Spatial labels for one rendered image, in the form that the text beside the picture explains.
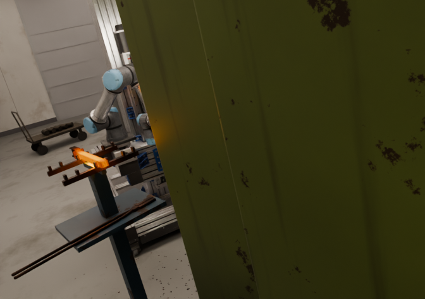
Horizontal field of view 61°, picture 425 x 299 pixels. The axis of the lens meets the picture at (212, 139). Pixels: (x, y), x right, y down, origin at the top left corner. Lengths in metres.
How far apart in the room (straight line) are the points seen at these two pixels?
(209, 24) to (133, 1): 0.42
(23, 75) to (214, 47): 9.77
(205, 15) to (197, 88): 0.28
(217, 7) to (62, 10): 9.79
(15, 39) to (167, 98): 9.46
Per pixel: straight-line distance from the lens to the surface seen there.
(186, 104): 1.10
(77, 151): 1.71
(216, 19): 0.81
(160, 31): 1.11
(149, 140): 2.18
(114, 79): 2.18
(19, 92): 10.52
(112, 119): 2.54
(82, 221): 1.69
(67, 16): 10.51
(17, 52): 10.50
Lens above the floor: 1.40
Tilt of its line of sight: 17 degrees down
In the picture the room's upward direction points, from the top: 13 degrees counter-clockwise
